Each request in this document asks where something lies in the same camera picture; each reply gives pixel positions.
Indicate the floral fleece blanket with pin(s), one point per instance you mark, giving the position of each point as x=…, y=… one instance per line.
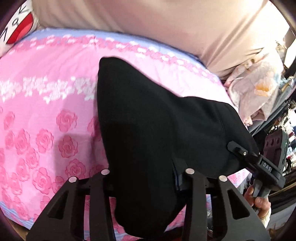
x=254, y=84

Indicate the pink rose bed sheet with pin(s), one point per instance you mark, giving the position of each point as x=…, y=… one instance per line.
x=50, y=127

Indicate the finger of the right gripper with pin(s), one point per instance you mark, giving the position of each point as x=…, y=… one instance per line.
x=242, y=153

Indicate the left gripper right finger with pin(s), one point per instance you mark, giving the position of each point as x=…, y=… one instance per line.
x=232, y=217

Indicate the black pants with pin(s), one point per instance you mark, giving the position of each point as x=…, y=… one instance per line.
x=145, y=128

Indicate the right hand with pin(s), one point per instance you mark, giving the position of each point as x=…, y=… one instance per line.
x=262, y=204

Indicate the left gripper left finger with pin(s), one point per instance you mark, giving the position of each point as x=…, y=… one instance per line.
x=63, y=216

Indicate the white cat face pillow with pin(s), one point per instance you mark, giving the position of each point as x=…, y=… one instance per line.
x=17, y=21

